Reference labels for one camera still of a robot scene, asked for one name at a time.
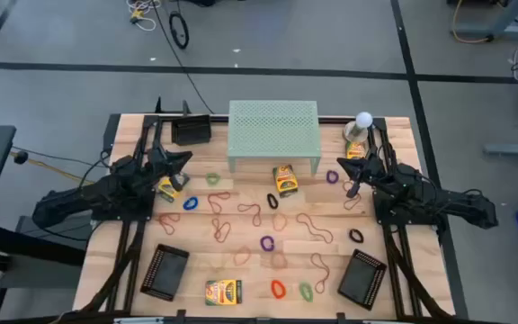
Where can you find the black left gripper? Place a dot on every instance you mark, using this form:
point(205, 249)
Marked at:
point(159, 163)

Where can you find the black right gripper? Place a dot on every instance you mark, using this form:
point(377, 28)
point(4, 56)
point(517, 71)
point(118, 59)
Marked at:
point(373, 170)

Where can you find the black slotted plastic basket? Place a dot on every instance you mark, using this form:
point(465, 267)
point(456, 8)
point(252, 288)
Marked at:
point(164, 272)
point(191, 130)
point(361, 279)

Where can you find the yellow green crayon box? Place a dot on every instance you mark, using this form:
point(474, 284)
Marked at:
point(285, 180)
point(165, 192)
point(223, 292)
point(355, 150)

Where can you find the long red rubber band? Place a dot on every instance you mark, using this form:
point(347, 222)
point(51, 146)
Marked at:
point(313, 228)

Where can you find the yellow rubber band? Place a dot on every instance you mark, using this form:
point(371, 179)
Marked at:
point(214, 268)
point(252, 198)

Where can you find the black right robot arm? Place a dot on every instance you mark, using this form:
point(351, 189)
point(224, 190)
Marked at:
point(457, 207)

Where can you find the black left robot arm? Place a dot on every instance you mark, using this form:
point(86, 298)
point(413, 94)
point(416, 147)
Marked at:
point(74, 204)

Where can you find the grey desk leg base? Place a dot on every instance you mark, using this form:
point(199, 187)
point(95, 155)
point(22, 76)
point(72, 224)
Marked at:
point(497, 31)

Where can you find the white bulb table lamp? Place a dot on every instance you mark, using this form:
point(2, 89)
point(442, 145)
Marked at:
point(364, 119)

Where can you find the green perforated metal shelf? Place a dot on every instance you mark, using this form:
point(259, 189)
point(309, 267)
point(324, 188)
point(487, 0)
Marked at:
point(272, 128)

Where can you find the grey floor bar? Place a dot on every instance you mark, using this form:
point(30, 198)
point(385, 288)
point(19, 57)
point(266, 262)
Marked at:
point(511, 150)

